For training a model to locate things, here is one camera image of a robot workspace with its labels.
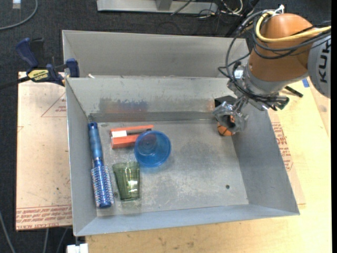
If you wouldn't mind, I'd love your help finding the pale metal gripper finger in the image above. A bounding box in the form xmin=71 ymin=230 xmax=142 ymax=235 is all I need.
xmin=212 ymin=101 xmax=234 ymax=122
xmin=230 ymin=111 xmax=249 ymax=135

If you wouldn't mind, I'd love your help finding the orange toy ball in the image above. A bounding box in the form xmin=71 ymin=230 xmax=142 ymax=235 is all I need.
xmin=216 ymin=116 xmax=236 ymax=137

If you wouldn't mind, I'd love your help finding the blue plastic cup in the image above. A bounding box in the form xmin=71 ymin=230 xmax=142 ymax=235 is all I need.
xmin=134 ymin=130 xmax=172 ymax=168

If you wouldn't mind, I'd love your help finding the grey metal bin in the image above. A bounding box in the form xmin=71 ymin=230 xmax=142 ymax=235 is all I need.
xmin=62 ymin=30 xmax=301 ymax=237

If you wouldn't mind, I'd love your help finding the orange stapler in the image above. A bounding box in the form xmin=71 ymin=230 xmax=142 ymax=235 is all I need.
xmin=109 ymin=124 xmax=155 ymax=150

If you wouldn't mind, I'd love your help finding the green clear glass cup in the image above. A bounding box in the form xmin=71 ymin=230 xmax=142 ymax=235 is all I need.
xmin=112 ymin=161 xmax=141 ymax=202

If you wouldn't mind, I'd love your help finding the blue hairbrush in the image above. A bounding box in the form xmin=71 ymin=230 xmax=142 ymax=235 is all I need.
xmin=87 ymin=122 xmax=115 ymax=209

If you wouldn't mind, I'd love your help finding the black cylinder on white bracket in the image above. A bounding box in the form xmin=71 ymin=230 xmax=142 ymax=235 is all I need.
xmin=284 ymin=85 xmax=304 ymax=98

